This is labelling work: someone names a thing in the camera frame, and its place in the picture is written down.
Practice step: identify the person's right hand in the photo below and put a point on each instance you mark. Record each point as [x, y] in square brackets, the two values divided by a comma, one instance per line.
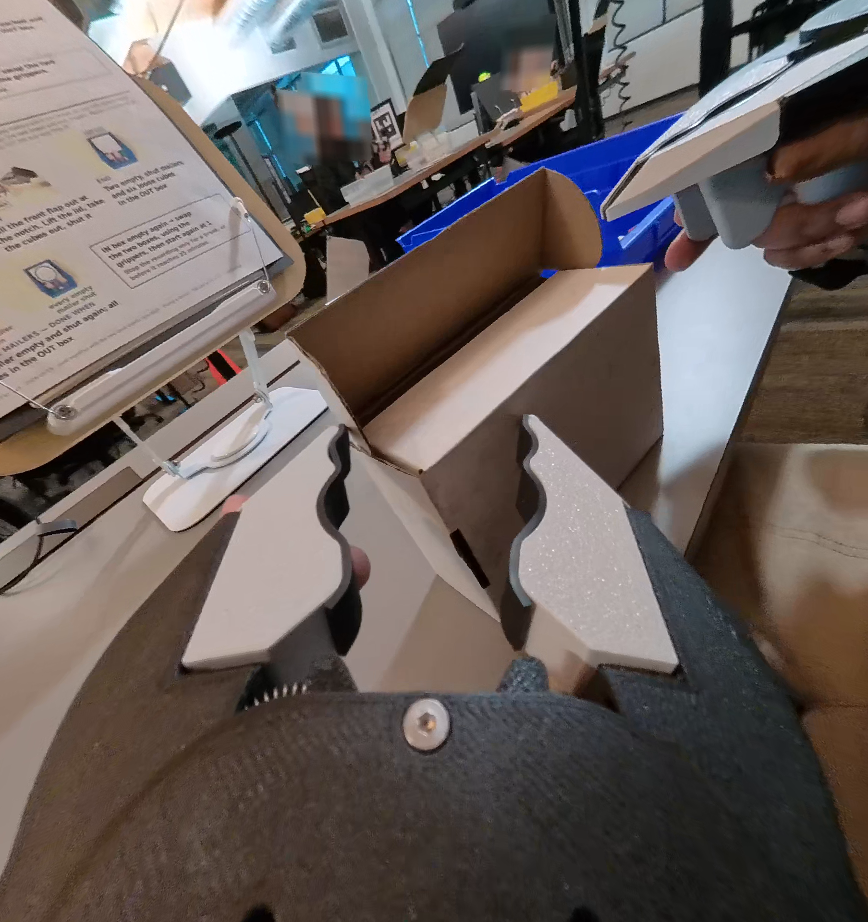
[837, 230]

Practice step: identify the white cardboard mailer box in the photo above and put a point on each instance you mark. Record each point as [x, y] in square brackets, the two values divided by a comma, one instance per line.
[549, 346]

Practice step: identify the grey desk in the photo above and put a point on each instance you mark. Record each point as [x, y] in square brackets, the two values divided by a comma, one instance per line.
[707, 338]

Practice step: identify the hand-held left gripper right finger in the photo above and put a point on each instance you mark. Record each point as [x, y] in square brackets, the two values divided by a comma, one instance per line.
[592, 576]

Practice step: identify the person's beige trouser leg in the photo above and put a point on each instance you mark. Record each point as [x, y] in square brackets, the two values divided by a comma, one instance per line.
[801, 540]

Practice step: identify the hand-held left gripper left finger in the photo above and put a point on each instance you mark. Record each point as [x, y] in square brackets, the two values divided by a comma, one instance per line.
[261, 576]

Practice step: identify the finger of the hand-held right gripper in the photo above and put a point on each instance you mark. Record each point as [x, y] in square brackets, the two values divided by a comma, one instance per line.
[707, 148]
[801, 68]

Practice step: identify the blue plastic bin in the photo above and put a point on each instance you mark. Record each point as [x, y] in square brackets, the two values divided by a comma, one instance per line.
[585, 180]

